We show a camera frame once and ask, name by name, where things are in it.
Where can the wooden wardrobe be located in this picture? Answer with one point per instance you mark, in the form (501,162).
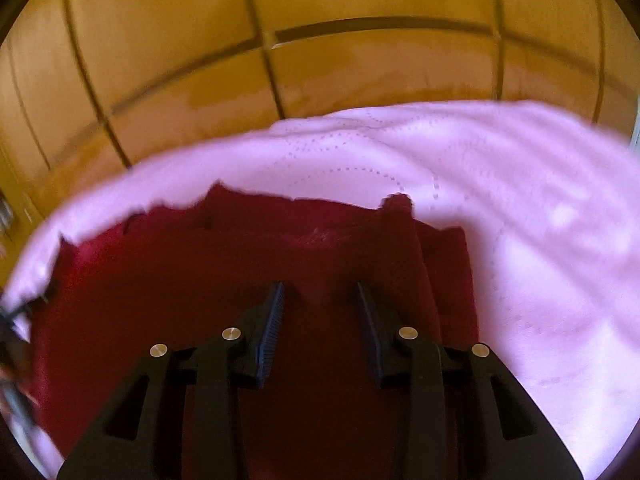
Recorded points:
(250,50)

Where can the pink dotted bed sheet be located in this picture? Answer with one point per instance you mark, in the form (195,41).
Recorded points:
(525,220)

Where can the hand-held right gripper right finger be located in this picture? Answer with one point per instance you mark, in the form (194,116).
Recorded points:
(372,335)

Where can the dark red embroidered shirt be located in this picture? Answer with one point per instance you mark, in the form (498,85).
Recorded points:
(310,260)

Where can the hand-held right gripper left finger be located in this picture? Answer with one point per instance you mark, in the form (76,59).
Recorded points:
(265,332)

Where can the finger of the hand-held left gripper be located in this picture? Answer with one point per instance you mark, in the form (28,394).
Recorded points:
(30,302)

